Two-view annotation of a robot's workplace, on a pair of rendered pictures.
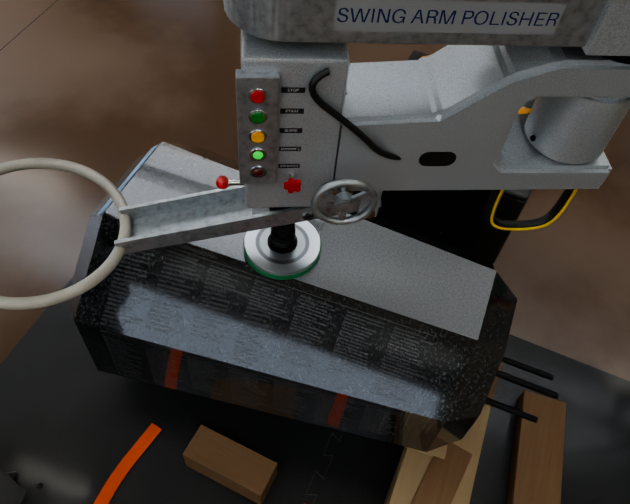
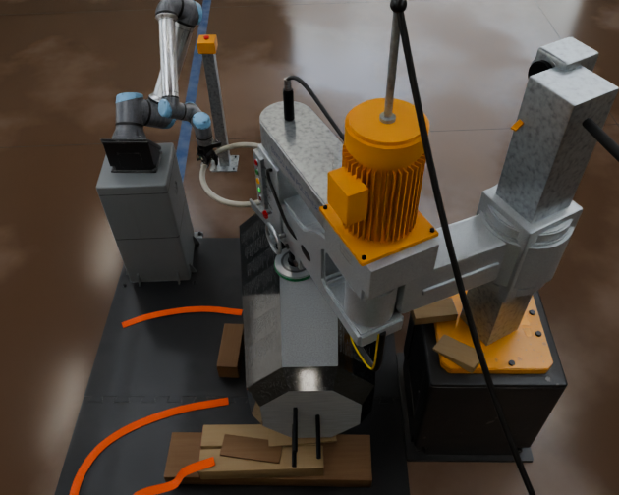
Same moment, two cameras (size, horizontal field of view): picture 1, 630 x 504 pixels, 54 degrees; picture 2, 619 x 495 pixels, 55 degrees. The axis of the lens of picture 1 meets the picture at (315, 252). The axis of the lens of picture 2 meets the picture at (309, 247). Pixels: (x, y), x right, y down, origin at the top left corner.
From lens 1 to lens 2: 2.05 m
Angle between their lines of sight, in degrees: 45
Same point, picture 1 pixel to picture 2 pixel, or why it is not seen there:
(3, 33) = (450, 125)
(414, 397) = (251, 365)
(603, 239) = not seen: outside the picture
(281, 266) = (280, 265)
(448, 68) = not seen: hidden behind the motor
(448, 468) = (263, 450)
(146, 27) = not seen: hidden behind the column
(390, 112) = (296, 212)
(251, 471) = (227, 357)
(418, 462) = (261, 433)
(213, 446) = (234, 334)
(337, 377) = (249, 329)
